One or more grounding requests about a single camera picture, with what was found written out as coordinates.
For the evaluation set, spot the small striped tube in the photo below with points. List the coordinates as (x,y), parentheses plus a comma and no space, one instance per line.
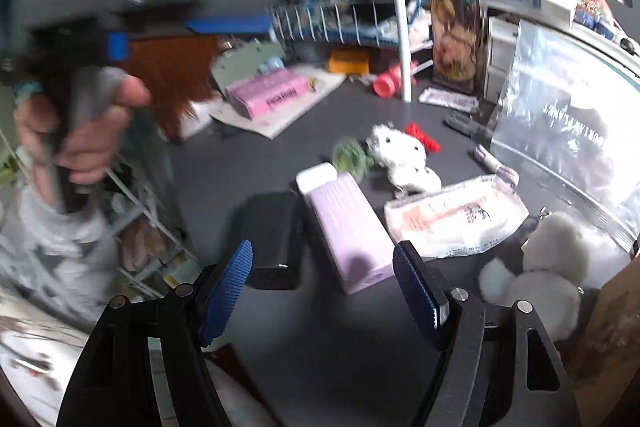
(495,164)

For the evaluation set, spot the white drawer unit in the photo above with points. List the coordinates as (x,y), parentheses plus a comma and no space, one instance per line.
(500,57)

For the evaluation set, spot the lilac rectangular box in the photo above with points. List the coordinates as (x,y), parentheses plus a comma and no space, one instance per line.
(350,232)

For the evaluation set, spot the green leafy ornament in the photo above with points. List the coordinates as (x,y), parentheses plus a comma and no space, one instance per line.
(352,157)

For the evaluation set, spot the pale green case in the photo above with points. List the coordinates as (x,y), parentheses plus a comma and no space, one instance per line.
(245,57)

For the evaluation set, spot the orange box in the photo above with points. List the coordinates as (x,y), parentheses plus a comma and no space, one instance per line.
(350,62)

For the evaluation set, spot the reddish brown board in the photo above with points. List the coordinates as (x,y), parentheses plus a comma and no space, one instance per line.
(165,77)

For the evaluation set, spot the cardboard box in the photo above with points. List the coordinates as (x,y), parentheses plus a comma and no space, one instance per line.
(610,332)

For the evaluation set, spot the small white box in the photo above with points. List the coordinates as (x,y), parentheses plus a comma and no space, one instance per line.
(315,177)

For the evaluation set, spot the brown printed picture box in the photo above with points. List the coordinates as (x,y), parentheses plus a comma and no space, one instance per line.
(457,37)

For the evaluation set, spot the small white packet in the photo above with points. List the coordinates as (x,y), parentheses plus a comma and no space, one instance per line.
(447,97)

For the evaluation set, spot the white fluffy plush toy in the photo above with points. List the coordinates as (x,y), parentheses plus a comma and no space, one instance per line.
(545,267)

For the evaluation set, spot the pink rectangular box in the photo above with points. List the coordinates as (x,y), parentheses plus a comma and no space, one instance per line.
(267,94)

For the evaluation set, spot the person's left forearm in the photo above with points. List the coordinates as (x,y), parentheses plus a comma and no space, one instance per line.
(55,257)

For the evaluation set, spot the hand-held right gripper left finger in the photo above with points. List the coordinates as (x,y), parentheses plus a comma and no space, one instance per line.
(227,292)

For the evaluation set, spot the white pink plastic packet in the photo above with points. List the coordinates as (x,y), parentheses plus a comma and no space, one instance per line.
(455,217)

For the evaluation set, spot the clear zip bag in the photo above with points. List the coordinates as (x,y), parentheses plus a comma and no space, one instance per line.
(570,122)

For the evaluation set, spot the white metal shelf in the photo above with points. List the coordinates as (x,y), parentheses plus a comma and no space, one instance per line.
(145,232)

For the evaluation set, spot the person's left hand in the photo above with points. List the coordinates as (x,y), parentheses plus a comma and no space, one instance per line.
(100,132)

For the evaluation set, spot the red bottle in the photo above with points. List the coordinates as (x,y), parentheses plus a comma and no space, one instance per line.
(392,82)

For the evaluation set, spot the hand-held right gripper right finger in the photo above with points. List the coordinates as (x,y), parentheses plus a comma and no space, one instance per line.
(417,292)

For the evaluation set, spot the white plush with red bow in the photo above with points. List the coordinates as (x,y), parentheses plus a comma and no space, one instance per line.
(400,152)

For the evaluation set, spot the orange toy figure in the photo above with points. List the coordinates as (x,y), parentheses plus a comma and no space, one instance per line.
(592,9)

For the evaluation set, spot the black hair clip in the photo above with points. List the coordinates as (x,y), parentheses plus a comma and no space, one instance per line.
(465,124)

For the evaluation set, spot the black rectangular box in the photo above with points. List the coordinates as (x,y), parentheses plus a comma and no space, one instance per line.
(272,242)

